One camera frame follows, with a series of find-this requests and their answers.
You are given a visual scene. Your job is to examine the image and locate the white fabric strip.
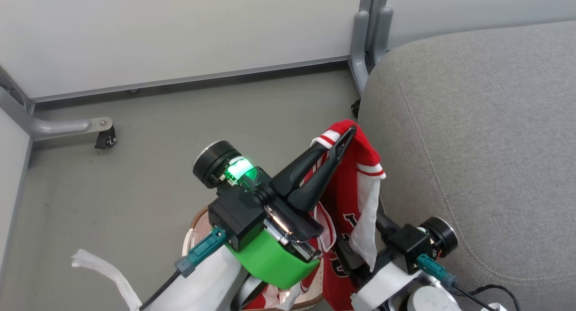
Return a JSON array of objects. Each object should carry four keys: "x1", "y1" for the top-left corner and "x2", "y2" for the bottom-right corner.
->
[{"x1": 71, "y1": 249, "x2": 143, "y2": 311}]

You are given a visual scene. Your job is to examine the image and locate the grey partition bottom rail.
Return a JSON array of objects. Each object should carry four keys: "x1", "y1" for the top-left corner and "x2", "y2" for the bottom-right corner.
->
[{"x1": 31, "y1": 54, "x2": 351, "y2": 105}]

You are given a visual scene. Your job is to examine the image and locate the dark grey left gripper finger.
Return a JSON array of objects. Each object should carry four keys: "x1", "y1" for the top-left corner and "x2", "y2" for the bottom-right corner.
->
[
  {"x1": 270, "y1": 126, "x2": 357, "y2": 198},
  {"x1": 287, "y1": 133, "x2": 355, "y2": 213}
]

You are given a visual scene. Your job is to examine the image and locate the grey partition foot with bolt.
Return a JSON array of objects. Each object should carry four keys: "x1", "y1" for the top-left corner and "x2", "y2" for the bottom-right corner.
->
[{"x1": 0, "y1": 66, "x2": 114, "y2": 141}]

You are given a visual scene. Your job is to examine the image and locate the thin black looping cable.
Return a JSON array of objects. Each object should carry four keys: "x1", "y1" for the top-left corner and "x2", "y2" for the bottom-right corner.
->
[{"x1": 466, "y1": 284, "x2": 522, "y2": 311}]

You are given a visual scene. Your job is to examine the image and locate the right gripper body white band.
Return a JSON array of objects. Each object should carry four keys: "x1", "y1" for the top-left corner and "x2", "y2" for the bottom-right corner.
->
[{"x1": 335, "y1": 216, "x2": 459, "y2": 311}]

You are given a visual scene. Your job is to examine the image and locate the left camera cable teal plug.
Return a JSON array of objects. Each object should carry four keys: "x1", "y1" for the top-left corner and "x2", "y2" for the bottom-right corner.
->
[{"x1": 139, "y1": 227, "x2": 229, "y2": 311}]

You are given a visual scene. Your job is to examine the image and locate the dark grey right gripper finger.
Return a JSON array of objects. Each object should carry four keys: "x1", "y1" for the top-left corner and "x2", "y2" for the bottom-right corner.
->
[{"x1": 375, "y1": 198, "x2": 399, "y2": 239}]

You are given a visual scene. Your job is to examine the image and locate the grey fabric sofa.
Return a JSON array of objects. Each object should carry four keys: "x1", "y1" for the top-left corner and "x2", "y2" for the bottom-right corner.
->
[{"x1": 359, "y1": 21, "x2": 576, "y2": 311}]

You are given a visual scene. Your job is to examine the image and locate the red Bulls basketball jersey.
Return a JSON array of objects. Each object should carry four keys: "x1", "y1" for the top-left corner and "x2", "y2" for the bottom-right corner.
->
[{"x1": 245, "y1": 119, "x2": 387, "y2": 311}]

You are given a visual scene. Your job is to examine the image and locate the right camera cable teal plug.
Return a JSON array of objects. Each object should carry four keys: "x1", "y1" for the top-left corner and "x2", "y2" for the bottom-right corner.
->
[{"x1": 416, "y1": 253, "x2": 498, "y2": 311}]

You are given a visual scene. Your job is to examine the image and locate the cream laundry basket brown rim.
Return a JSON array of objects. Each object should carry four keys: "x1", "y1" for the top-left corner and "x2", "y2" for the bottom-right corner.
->
[{"x1": 182, "y1": 207, "x2": 325, "y2": 311}]

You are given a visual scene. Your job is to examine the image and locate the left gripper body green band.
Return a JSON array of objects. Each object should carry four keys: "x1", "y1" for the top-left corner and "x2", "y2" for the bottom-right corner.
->
[{"x1": 193, "y1": 140, "x2": 324, "y2": 290}]

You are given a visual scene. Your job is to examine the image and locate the camera cable teal plug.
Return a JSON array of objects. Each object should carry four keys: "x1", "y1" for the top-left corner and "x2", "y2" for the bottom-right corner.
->
[
  {"x1": 416, "y1": 253, "x2": 498, "y2": 311},
  {"x1": 139, "y1": 227, "x2": 229, "y2": 311}
]

